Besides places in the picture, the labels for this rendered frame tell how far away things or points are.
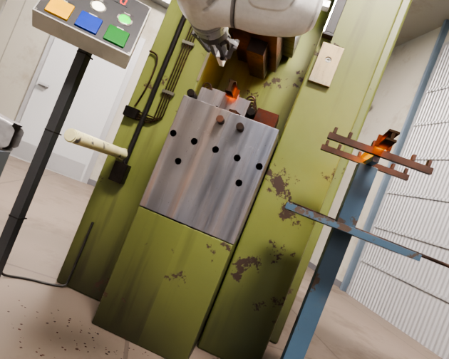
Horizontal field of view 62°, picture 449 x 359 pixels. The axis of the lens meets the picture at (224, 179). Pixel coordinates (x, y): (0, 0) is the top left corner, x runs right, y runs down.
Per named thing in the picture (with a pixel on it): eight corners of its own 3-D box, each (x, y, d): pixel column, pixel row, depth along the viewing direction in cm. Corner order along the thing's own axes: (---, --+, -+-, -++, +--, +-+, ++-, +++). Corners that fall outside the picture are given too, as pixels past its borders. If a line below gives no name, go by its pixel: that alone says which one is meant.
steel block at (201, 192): (233, 244, 134) (279, 129, 135) (138, 204, 139) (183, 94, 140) (244, 233, 189) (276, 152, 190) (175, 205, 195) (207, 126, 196)
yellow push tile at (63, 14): (66, 20, 127) (75, 5, 131) (43, 8, 125) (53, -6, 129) (66, 23, 129) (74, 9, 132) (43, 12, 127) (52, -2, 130)
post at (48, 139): (-9, 281, 139) (102, 16, 142) (-17, 277, 140) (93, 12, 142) (-1, 280, 143) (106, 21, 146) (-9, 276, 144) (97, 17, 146)
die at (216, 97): (243, 120, 143) (251, 99, 143) (195, 102, 146) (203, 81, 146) (249, 139, 185) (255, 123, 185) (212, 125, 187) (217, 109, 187)
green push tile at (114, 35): (123, 47, 133) (129, 33, 137) (103, 36, 131) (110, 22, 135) (122, 50, 135) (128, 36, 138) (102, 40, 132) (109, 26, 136)
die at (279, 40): (277, 34, 144) (286, 11, 144) (229, 18, 146) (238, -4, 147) (275, 73, 185) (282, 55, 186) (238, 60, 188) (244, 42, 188)
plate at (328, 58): (329, 87, 152) (344, 48, 152) (308, 79, 153) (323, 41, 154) (328, 88, 154) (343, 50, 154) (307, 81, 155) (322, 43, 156)
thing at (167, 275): (184, 368, 133) (233, 245, 134) (90, 323, 138) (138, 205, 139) (209, 320, 188) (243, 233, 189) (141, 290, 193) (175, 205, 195)
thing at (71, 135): (73, 145, 117) (80, 129, 117) (59, 139, 118) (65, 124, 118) (127, 162, 161) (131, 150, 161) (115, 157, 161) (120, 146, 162)
